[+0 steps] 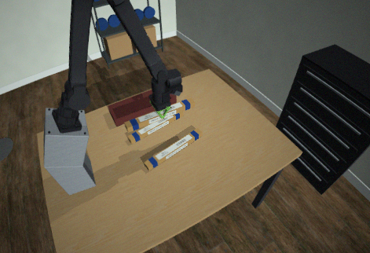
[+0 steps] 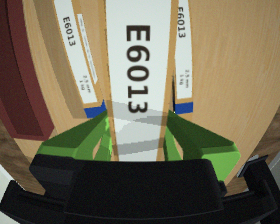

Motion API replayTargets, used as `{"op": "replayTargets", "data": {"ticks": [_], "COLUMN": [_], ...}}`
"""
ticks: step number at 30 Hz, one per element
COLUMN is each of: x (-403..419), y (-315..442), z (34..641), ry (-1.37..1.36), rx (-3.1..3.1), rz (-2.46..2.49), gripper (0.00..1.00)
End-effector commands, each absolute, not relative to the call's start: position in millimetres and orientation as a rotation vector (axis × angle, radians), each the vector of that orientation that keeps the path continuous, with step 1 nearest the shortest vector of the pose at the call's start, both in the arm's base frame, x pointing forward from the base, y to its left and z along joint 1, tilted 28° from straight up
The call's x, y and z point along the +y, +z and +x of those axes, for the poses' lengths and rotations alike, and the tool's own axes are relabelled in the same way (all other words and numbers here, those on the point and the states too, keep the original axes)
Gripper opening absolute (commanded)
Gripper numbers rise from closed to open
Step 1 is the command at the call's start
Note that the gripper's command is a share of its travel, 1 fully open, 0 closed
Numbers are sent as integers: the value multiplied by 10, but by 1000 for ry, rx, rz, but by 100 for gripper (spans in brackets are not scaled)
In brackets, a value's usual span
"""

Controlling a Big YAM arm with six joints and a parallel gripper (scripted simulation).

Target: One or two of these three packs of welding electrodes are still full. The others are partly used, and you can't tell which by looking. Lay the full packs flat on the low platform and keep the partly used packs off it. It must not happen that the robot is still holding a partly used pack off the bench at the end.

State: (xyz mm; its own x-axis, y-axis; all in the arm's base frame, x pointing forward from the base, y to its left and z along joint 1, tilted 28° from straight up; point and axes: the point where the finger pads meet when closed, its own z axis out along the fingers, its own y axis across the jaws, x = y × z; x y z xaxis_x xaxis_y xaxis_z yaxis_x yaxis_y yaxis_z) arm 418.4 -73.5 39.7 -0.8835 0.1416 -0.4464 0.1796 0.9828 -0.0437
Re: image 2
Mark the long tan cardboard box with blue bands and white label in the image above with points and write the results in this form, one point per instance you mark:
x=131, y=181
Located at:
x=138, y=43

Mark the brown rectangular box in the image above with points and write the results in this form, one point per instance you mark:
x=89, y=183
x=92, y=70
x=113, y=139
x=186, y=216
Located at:
x=183, y=73

